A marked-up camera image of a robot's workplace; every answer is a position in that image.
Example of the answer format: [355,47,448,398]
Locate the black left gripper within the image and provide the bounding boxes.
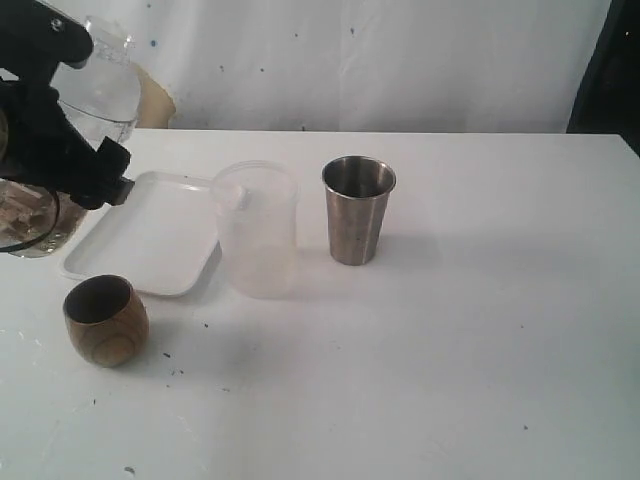
[1,0,133,209]

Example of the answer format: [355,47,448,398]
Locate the clear shaker strainer lid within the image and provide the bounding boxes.
[52,16,141,148]

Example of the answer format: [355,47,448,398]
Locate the clear plastic shaker cup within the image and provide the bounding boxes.
[1,180,88,258]

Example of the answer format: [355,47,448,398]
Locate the chopped food pieces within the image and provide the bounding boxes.
[1,182,56,245]

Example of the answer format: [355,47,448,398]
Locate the brown wooden cup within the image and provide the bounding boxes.
[63,275,150,368]

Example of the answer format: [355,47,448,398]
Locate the stainless steel cup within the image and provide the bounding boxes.
[322,155,396,266]

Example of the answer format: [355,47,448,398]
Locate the white plastic tray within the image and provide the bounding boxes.
[60,171,218,297]

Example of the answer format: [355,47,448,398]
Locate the frosted plastic container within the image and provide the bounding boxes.
[211,161,299,299]

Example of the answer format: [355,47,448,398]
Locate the dark object at right edge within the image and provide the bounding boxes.
[567,0,639,143]

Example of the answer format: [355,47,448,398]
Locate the black cable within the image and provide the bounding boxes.
[0,189,61,254]

